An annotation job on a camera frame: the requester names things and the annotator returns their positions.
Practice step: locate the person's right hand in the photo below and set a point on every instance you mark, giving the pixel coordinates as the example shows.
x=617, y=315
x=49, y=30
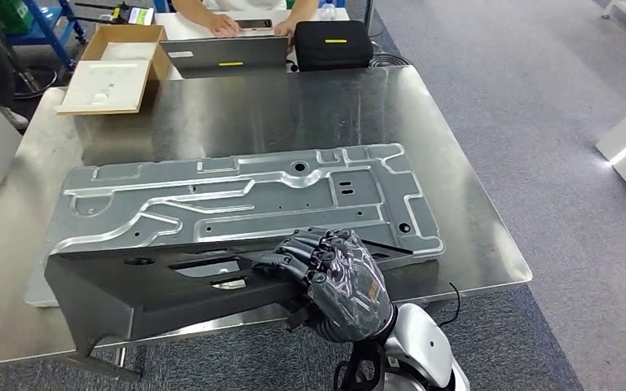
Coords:
x=224, y=26

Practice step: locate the black round chair base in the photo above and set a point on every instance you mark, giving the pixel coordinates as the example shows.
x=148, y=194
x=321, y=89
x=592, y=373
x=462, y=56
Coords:
x=35, y=86

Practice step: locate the clear plastic bottle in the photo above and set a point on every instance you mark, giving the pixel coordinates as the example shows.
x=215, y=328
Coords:
x=327, y=12

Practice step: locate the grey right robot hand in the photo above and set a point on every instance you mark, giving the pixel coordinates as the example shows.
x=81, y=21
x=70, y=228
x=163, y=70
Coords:
x=345, y=291

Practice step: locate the person's hand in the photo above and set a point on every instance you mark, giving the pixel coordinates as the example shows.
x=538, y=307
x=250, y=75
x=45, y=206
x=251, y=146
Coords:
x=283, y=29
x=224, y=26

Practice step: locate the person at desk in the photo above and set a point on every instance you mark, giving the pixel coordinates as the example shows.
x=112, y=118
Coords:
x=194, y=8

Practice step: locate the green box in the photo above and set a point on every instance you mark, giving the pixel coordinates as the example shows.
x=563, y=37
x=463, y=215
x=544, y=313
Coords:
x=8, y=13

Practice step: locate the black fabric bag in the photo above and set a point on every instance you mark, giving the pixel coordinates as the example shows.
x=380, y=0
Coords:
x=334, y=48

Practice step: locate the white desk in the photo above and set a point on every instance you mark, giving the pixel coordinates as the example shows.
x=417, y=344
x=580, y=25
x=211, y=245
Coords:
x=178, y=24

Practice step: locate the handheld controller with screen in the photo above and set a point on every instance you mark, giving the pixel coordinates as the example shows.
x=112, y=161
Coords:
x=129, y=13

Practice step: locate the blue metal stand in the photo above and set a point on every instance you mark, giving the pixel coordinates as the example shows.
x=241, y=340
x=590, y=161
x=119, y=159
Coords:
x=48, y=27

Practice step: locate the black smartphone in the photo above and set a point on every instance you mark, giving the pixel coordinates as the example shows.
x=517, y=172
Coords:
x=253, y=24

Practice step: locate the grey stamped sheet metal panel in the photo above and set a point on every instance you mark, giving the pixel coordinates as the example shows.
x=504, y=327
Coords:
x=237, y=205

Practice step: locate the grey laptop computer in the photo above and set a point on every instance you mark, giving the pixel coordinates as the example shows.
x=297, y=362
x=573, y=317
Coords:
x=221, y=54

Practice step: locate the dark metal pole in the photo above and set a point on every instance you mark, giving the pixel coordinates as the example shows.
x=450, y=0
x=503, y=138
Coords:
x=368, y=16

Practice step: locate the person's left hand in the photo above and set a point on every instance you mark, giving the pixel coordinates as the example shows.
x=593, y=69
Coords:
x=283, y=29

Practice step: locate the black plastic plate bracket part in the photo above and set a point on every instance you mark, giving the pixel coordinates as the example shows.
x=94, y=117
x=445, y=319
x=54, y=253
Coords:
x=108, y=302

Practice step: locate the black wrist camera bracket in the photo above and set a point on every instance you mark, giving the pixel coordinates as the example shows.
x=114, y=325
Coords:
x=361, y=367

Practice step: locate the brown cardboard box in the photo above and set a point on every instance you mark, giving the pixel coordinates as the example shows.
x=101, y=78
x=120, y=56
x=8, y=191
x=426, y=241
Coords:
x=124, y=35

